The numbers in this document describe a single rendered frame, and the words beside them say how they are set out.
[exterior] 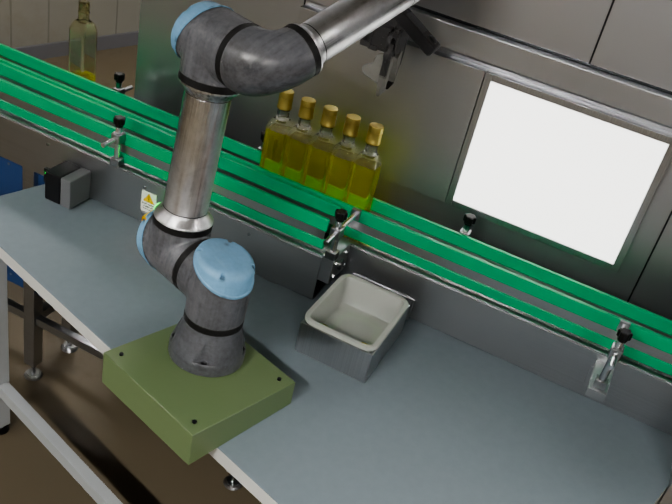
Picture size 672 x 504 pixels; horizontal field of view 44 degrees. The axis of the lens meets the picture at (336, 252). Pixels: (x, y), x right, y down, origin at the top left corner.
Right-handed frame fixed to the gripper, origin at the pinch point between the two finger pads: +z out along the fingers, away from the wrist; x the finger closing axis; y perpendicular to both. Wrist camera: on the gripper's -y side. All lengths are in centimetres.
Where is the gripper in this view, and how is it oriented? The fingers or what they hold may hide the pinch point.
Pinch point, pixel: (386, 88)
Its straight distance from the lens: 185.5
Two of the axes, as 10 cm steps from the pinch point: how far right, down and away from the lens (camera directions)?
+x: -4.0, 4.3, -8.1
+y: -9.0, -3.7, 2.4
